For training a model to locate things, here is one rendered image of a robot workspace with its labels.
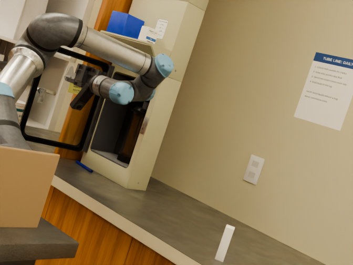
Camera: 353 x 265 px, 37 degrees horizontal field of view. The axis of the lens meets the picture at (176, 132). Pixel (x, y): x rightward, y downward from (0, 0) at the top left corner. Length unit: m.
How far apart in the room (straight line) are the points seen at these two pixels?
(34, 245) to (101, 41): 0.73
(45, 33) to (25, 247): 0.70
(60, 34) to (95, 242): 0.69
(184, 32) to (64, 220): 0.85
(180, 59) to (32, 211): 1.03
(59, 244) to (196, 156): 1.27
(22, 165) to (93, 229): 0.63
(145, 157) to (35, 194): 0.89
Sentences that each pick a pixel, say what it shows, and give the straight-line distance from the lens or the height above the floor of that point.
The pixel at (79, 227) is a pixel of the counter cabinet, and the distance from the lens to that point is 1.88.
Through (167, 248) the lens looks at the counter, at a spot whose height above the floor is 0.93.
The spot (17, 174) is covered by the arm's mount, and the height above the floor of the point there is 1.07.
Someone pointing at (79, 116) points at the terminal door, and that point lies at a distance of 2.26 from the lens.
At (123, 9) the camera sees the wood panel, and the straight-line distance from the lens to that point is 2.36.
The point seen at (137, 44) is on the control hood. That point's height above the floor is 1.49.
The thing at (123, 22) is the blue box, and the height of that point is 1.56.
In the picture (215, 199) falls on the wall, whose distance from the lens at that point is 2.35.
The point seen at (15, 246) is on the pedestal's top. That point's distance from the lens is 1.21.
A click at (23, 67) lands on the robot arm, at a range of 1.65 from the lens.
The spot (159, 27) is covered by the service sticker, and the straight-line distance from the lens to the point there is 2.15.
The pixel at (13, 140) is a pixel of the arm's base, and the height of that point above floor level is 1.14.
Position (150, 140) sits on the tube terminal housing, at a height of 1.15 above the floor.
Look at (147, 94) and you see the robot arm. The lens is 1.88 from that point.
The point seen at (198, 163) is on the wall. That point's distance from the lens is 2.42.
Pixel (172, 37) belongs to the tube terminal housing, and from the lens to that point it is 2.09.
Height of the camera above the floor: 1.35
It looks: 4 degrees down
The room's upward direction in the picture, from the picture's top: 18 degrees clockwise
